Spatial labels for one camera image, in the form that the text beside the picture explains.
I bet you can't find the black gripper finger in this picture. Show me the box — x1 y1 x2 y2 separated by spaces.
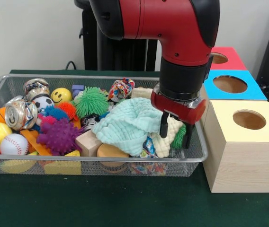
182 122 195 150
159 110 170 139

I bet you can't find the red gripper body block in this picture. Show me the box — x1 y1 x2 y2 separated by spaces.
150 84 206 125

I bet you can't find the mint green cloth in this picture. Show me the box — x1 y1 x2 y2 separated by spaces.
91 97 164 157

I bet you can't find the wooden three-hole sorting box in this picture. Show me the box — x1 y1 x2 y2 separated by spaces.
198 46 269 193

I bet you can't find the clear mesh bin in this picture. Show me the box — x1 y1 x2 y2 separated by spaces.
0 74 209 176

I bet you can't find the green spiky ball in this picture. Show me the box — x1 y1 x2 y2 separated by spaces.
75 86 109 119
172 124 187 149

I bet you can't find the cream knitted cloth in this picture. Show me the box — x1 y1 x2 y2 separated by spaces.
131 87 184 158

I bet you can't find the orange round disc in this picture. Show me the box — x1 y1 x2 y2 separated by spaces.
97 142 130 167

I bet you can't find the wooden cube block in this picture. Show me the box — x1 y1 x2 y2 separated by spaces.
76 130 104 157

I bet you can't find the dark green table cloth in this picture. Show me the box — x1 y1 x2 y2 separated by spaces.
0 70 269 227

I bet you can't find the purple spiky ball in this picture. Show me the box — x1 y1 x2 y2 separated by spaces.
36 117 84 156

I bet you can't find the yellow smiley face ball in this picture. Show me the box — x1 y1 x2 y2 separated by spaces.
51 87 72 105

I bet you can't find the crushed silver can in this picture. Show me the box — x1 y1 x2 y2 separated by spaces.
4 96 38 131

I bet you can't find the white baseball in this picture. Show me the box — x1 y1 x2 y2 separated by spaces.
0 133 30 156

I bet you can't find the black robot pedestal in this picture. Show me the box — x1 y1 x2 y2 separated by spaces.
74 0 159 71

